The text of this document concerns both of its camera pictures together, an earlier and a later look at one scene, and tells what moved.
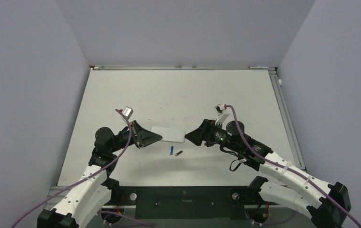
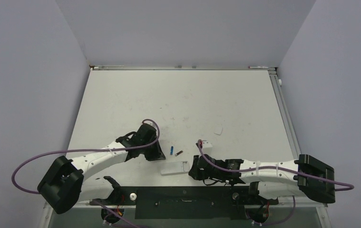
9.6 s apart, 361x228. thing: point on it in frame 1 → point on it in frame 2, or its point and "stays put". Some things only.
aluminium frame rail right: [273, 73] stays put
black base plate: [188, 203] stays put
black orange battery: [179, 153] stays put
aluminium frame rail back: [96, 67] stays put
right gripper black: [204, 132] → [195, 172]
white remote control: [170, 134] → [174, 167]
